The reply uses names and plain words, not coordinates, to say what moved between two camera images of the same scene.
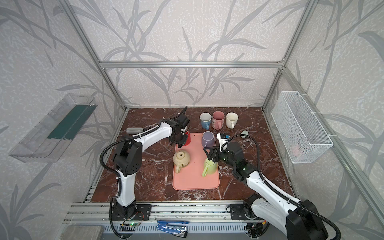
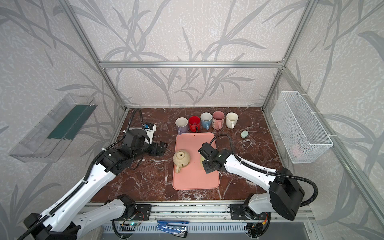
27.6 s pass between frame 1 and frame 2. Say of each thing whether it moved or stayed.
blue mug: stayed
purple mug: moved
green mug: moved
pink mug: stayed
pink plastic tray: stayed
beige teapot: stayed
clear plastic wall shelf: stayed
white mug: stayed
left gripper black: moved
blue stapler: stayed
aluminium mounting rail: stayed
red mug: moved
